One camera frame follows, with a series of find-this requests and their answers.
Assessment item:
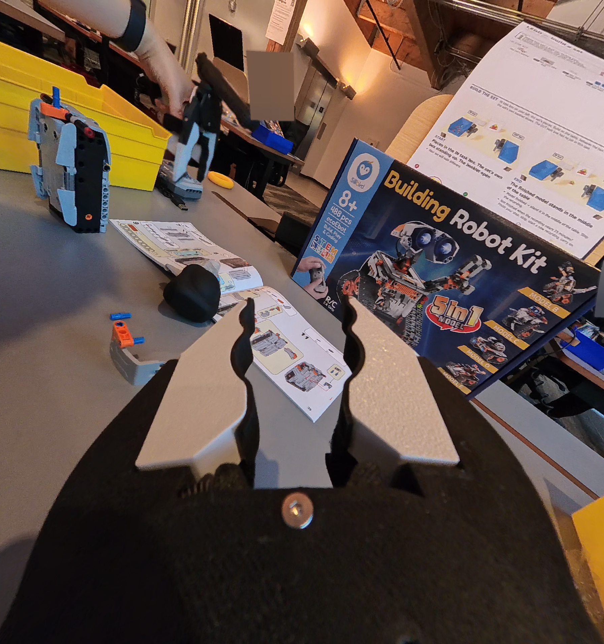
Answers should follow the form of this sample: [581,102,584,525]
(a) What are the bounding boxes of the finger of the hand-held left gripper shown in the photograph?
[173,123,204,178]
[197,130,218,183]

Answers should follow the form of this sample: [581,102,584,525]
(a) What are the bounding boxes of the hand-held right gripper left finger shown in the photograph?
[135,298,261,488]

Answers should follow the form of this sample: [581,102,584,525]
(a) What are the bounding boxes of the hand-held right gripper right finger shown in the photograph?
[326,296,460,488]

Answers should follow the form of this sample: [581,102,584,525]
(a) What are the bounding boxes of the grey battery box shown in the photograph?
[155,160,205,201]

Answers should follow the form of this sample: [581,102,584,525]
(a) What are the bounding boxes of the grey bracket with orange connector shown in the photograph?
[109,321,166,387]

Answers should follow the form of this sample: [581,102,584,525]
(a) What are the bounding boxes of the black pouch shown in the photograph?
[162,264,222,323]

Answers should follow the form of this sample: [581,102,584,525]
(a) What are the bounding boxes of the person's left forearm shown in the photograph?
[55,0,182,91]

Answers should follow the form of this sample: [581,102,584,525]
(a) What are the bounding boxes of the grey desk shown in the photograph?
[0,166,604,644]

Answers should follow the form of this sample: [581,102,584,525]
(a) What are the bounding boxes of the printed task sheet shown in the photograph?
[406,20,604,261]

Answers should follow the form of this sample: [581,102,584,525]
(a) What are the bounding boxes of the person's left hand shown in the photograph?
[167,75,199,120]

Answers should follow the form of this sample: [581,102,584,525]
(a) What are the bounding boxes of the yellow plastic bin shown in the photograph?
[571,482,604,644]
[0,33,173,193]

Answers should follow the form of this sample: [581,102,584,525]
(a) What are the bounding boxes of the blue plastic bin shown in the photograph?
[560,329,604,371]
[251,123,295,155]

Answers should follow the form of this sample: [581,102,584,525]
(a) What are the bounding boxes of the black monitor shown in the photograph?
[209,13,245,72]

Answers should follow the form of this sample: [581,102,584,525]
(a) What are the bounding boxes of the open instruction booklet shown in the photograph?
[109,219,353,423]

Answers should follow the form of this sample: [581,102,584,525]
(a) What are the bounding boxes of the grey and black brick model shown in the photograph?
[28,87,113,233]

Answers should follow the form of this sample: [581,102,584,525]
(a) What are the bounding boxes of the black wristband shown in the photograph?
[115,0,148,53]

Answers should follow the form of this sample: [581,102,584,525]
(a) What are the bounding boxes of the metal door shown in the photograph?
[294,65,339,163]

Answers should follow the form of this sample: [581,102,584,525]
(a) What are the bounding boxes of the paper notice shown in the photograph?
[265,0,297,46]

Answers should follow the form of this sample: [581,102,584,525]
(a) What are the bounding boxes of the robot kit box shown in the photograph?
[290,138,603,401]

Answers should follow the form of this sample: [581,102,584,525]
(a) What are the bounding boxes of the wooden board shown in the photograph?
[384,93,456,166]

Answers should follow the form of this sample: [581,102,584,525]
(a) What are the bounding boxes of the black USB cable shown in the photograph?
[155,187,188,212]

